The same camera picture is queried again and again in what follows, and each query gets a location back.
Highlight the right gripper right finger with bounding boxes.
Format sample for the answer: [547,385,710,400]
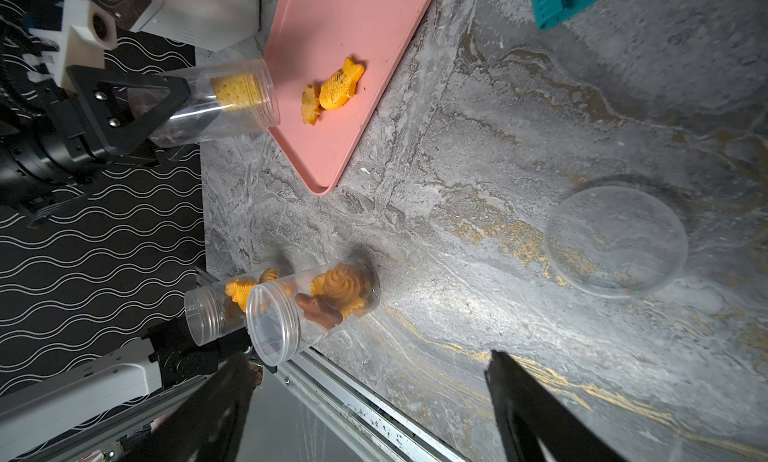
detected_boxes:
[485,350,624,461]

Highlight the orange round cookie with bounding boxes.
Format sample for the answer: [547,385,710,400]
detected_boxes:
[301,84,321,125]

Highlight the clear jar lid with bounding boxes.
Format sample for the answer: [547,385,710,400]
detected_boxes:
[544,185,689,299]

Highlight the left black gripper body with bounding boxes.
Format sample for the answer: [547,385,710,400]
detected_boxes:
[1,82,116,216]

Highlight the clear jar with cookies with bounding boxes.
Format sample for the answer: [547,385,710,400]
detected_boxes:
[149,60,280,147]

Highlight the yellow square waffle cookie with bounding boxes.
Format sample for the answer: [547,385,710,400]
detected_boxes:
[210,74,264,112]

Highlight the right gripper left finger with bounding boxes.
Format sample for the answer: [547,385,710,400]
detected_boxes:
[123,353,256,461]

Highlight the clear jar orange cookies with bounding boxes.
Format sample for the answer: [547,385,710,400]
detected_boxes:
[184,267,280,346]

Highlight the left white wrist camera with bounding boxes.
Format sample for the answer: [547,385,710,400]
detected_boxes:
[23,0,118,92]

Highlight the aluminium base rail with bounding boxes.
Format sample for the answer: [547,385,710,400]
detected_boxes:
[1,319,460,461]

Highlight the pink plastic tray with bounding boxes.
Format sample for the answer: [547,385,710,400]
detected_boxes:
[265,0,432,195]

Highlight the clear jar brown cookies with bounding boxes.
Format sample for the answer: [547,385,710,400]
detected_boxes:
[245,258,379,367]

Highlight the orange fish cookie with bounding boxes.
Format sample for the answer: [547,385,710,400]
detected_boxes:
[319,58,365,110]

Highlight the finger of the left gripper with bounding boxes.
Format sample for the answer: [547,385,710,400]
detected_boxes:
[66,66,191,158]

